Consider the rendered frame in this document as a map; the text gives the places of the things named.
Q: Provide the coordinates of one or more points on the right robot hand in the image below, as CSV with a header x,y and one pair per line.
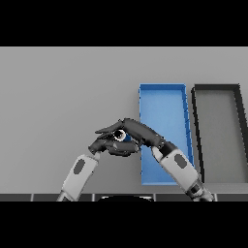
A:
x,y
142,131

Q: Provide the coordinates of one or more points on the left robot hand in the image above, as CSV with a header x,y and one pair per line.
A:
x,y
116,148

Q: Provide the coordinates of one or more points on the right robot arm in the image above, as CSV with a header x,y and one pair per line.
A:
x,y
180,168

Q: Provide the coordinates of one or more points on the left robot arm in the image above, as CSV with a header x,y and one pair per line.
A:
x,y
77,174

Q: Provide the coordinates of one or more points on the blue bin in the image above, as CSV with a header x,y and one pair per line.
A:
x,y
163,129

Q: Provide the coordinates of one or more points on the dark grey bin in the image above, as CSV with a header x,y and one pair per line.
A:
x,y
219,132

